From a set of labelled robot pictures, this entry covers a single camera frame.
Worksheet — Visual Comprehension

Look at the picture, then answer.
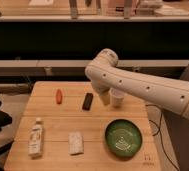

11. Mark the black rectangular bar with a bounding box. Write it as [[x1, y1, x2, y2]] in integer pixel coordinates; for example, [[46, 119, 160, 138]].
[[82, 93, 93, 110]]

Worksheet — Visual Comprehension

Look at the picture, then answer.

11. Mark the black cable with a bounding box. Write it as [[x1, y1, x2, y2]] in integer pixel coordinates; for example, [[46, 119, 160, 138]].
[[145, 103, 181, 171]]

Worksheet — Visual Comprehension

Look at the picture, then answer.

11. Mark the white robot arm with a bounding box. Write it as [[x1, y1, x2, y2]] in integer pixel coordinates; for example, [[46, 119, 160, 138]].
[[85, 48, 189, 120]]

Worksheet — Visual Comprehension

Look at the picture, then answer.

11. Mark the green plate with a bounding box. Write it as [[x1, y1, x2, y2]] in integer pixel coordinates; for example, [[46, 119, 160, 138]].
[[104, 119, 143, 158]]

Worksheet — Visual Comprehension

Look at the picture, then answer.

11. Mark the white plastic bottle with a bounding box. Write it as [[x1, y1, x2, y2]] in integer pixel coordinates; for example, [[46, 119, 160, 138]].
[[28, 118, 44, 158]]

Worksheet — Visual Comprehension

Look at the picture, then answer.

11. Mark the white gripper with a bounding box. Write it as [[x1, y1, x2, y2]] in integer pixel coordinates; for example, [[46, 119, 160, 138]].
[[92, 81, 110, 106]]

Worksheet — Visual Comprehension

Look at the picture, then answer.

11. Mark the white cup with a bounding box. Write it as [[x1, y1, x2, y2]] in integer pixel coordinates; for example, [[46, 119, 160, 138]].
[[110, 88, 125, 107]]

